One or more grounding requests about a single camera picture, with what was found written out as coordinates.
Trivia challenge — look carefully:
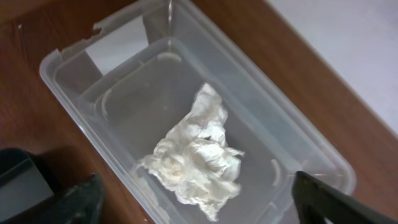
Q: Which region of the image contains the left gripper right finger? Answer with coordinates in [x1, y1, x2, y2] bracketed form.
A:
[292, 171, 397, 224]

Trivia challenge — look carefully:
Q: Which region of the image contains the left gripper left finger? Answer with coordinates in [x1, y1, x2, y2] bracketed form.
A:
[31, 174, 104, 224]

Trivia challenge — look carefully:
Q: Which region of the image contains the white paper napkin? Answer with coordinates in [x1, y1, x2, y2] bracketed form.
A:
[139, 83, 245, 222]

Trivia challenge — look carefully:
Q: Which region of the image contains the clear plastic waste bin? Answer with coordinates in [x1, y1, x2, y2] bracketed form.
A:
[40, 1, 356, 223]

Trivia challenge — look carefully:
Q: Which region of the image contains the black rectangular tray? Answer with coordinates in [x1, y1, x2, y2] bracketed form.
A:
[1, 147, 62, 223]

